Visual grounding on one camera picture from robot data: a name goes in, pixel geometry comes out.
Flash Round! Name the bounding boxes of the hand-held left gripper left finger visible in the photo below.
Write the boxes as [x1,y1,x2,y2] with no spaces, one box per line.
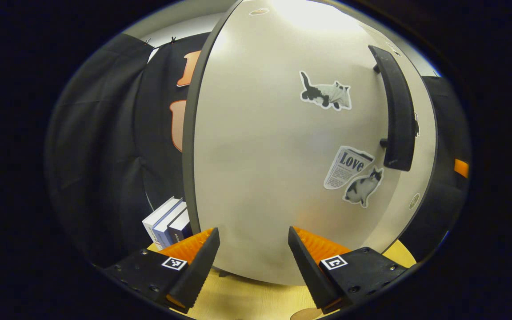
[103,228,221,314]

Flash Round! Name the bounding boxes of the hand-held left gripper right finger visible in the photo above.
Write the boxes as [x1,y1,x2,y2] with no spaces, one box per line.
[288,226,410,315]

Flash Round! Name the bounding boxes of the white door with newspaper sticker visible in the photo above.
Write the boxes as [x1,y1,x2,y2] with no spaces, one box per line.
[183,0,412,286]

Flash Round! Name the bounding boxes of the round cork coaster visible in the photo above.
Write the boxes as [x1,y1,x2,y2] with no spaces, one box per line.
[290,308,323,320]

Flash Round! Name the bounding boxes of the navy blue book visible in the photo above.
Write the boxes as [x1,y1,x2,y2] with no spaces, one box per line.
[168,208,193,245]

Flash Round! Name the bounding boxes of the pale blue book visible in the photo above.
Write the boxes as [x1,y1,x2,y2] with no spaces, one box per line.
[153,201,188,247]

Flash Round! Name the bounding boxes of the white book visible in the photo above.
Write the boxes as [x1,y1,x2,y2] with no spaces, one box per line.
[142,197,182,250]

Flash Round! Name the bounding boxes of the black door handle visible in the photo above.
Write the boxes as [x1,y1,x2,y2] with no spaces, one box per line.
[368,44,416,172]

